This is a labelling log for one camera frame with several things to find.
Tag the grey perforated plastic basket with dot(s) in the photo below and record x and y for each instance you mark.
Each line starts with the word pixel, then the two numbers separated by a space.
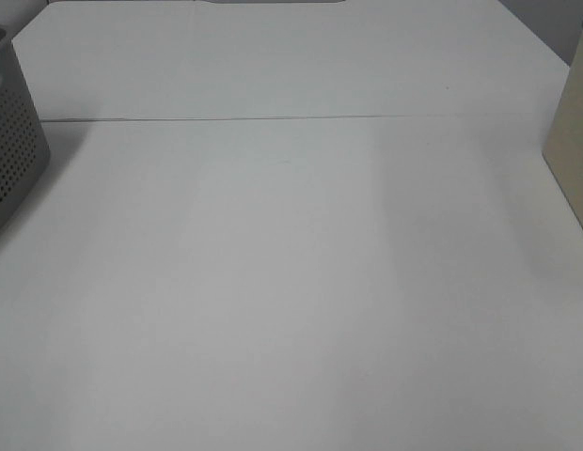
pixel 24 151

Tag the beige box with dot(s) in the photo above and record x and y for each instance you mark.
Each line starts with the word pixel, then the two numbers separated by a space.
pixel 563 148

